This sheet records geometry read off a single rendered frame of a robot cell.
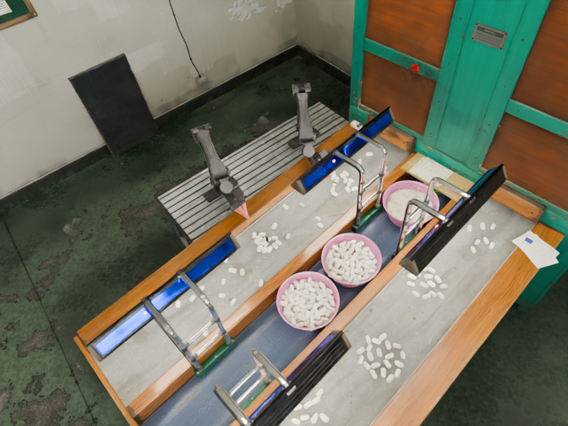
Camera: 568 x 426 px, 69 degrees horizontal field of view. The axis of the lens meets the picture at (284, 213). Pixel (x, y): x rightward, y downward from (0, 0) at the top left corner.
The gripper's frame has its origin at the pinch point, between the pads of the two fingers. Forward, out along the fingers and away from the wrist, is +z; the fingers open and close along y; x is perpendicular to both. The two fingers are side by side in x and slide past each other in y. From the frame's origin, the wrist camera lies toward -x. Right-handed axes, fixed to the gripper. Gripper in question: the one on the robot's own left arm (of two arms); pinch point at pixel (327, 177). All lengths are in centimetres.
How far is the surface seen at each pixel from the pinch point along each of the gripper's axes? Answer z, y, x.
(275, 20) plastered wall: -122, 133, 144
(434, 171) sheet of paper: 28, 38, -26
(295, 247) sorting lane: 14.4, -40.9, -9.4
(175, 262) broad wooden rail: -13, -86, 10
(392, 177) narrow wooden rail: 18.5, 22.3, -16.3
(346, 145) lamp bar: -10.9, -2.7, -34.8
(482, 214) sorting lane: 54, 33, -43
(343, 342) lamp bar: 33, -70, -70
